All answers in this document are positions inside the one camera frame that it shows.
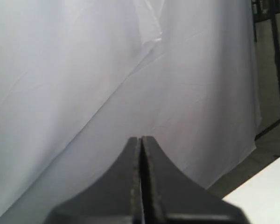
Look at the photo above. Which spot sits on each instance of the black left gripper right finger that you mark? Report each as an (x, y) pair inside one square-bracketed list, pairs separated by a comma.
[(170, 197)]

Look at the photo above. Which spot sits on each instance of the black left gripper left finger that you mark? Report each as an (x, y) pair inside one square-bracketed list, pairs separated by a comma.
[(113, 199)]

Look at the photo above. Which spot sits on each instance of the white backdrop cloth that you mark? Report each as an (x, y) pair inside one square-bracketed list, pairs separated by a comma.
[(78, 78)]

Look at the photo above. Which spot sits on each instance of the black tripod stand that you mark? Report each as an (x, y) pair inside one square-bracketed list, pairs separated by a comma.
[(259, 16)]

